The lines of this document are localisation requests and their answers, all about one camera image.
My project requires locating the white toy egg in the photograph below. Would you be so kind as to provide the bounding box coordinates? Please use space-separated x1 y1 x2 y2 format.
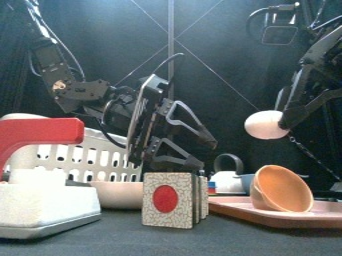
244 109 292 140

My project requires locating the pink rectangular tray plate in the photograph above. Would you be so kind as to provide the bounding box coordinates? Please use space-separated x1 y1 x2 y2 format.
208 194 342 230

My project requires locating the patterned box with red dot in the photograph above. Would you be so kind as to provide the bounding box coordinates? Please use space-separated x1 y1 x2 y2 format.
141 171 202 230

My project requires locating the patterned white block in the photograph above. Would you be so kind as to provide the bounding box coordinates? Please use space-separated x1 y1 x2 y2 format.
198 174 212 220

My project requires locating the white perforated plastic basket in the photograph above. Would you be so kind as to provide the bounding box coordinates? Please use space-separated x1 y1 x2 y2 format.
35 127 145 184

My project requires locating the blue cup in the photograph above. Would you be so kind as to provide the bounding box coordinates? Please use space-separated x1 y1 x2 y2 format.
237 173 258 196

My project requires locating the orange eggshell half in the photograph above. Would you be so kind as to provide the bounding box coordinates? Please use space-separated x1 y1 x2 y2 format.
249 164 316 213

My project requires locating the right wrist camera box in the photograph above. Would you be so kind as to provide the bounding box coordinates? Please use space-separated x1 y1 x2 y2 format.
246 3 301 47

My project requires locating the white kettle with black handle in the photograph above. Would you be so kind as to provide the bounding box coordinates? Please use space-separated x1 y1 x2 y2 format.
209 153 246 195

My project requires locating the black beaded cable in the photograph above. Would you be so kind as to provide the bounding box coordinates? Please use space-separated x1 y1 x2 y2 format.
288 133 342 183

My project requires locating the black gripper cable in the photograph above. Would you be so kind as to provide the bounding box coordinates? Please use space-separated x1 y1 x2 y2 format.
153 52 186 76

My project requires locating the thin diagonal brace wire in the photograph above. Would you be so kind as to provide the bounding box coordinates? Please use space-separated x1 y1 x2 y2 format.
129 0 261 112
114 0 225 87

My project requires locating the grey vertical frame pole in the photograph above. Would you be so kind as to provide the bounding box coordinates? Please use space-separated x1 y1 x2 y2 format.
167 0 177 101

